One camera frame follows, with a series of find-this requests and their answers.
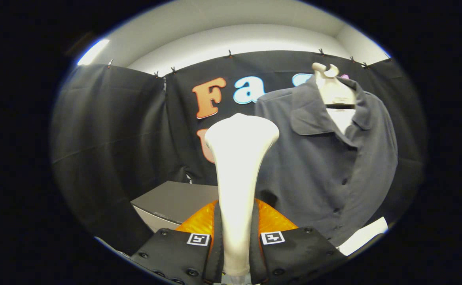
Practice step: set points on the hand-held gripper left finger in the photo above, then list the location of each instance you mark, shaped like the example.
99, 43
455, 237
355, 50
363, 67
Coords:
215, 261

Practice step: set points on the grey drawer cabinet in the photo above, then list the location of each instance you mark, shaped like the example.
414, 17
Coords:
175, 200

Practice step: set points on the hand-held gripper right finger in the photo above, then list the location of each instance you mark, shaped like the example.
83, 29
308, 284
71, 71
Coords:
256, 261

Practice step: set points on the grey button shirt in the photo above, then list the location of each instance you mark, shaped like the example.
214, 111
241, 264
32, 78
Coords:
314, 170

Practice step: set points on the black backdrop cloth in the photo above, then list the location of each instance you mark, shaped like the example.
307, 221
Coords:
112, 130

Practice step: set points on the white cabinet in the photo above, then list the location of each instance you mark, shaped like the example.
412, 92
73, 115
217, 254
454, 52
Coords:
363, 235

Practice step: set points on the cream garment hanger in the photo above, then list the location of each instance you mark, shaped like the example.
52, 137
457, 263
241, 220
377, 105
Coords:
334, 93

